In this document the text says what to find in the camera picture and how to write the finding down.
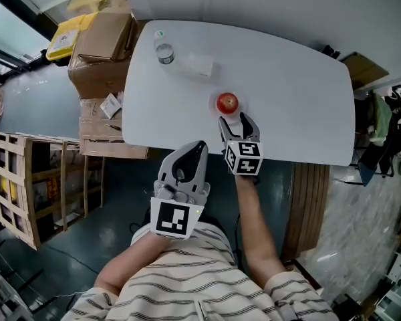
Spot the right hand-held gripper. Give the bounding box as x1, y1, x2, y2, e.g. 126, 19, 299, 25
217, 112, 265, 177

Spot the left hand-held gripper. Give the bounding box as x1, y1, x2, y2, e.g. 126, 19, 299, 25
150, 140, 211, 240

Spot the red apple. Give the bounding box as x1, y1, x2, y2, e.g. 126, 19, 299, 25
216, 92, 239, 114

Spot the person's right forearm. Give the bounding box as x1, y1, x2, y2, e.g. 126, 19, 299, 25
234, 174, 287, 288

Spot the person's left forearm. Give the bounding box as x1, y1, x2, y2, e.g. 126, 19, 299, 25
94, 234, 172, 296

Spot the white tissue packet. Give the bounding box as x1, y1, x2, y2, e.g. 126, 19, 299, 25
176, 53, 215, 80

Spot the large taped cardboard box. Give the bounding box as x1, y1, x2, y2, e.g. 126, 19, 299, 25
78, 92, 150, 161

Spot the white paper booklet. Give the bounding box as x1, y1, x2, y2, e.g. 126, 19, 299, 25
99, 93, 123, 120

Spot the person's striped shirt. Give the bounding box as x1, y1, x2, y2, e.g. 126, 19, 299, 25
60, 221, 340, 321

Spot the clear plastic water bottle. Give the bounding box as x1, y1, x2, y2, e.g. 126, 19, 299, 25
153, 29, 176, 66

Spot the plain brown cardboard box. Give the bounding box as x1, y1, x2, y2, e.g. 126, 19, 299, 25
68, 18, 145, 100

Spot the blue seat black chair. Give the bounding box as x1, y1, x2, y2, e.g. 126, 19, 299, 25
349, 138, 397, 187

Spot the brown cardboard sheet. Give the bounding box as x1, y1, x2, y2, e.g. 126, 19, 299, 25
340, 51, 390, 92

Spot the green cloth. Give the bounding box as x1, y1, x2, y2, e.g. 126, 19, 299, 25
370, 90, 394, 146

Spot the small flat cardboard box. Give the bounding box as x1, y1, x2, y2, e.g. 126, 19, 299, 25
77, 11, 138, 63

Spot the wooden slat crate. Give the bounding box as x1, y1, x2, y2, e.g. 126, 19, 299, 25
0, 128, 106, 251

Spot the yellow plastic bin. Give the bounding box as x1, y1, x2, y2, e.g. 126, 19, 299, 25
45, 11, 98, 62

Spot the black floor cable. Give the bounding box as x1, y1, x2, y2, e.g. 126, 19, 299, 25
45, 245, 102, 278

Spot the grey shoulder strap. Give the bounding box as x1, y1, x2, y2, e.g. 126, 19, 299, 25
275, 299, 303, 321

